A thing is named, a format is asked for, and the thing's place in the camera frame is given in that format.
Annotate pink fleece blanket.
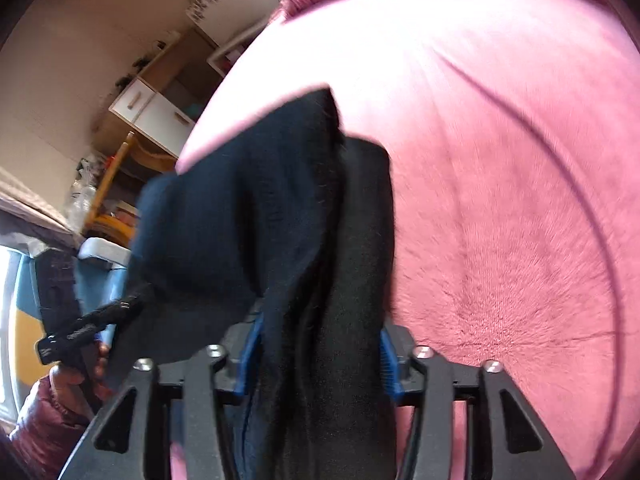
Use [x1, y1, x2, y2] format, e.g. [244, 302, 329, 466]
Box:
[170, 0, 640, 480]

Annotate white drawer cabinet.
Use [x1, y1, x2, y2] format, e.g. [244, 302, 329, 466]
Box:
[109, 77, 201, 158]

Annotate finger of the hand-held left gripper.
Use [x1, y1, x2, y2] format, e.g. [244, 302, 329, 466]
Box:
[97, 282, 154, 332]

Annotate blue plastic storage bin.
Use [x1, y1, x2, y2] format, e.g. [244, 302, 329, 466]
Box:
[74, 236, 135, 323]

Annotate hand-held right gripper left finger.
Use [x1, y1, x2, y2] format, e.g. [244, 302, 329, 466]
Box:
[59, 317, 266, 480]

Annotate person's left hand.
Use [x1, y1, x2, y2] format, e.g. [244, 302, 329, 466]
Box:
[49, 340, 113, 411]

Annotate dark navy pants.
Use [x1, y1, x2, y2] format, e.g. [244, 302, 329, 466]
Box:
[107, 87, 401, 480]

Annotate wooden chair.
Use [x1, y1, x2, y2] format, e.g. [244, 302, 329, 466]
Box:
[82, 131, 179, 241]

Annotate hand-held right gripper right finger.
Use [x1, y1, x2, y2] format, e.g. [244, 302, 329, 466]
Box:
[379, 324, 576, 480]

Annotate white open shelf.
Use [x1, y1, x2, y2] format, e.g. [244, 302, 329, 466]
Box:
[206, 35, 253, 80]

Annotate person's left forearm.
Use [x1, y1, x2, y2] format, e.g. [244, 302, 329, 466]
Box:
[9, 377, 98, 480]

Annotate clear plastic bottles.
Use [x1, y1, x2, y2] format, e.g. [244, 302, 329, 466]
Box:
[67, 156, 110, 227]

